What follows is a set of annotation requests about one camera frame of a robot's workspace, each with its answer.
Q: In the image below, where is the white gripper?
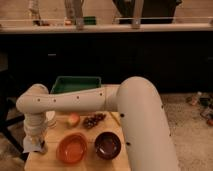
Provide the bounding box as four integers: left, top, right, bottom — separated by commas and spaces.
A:
24, 113, 48, 144

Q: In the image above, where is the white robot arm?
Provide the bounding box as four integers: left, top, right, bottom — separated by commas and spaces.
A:
16, 77, 180, 171

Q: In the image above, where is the white cup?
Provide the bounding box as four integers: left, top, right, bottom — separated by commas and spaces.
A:
46, 111, 56, 128

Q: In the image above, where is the apple piece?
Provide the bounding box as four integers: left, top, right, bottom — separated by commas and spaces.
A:
67, 113, 80, 127

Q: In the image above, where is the orange bowl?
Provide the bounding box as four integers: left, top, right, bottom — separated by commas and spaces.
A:
56, 133, 87, 165

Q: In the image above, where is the green plastic bin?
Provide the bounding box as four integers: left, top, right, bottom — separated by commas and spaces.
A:
51, 76, 101, 94

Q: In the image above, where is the bunch of dark grapes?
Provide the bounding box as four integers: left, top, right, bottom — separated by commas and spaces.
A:
82, 113, 106, 129

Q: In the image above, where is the dark brown bowl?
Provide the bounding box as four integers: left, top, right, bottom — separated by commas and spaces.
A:
94, 132, 121, 160

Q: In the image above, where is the yellow banana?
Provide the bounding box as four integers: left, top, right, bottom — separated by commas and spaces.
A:
109, 112, 121, 126

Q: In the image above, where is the black dresser cabinet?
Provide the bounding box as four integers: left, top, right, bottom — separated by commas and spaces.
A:
0, 25, 213, 92

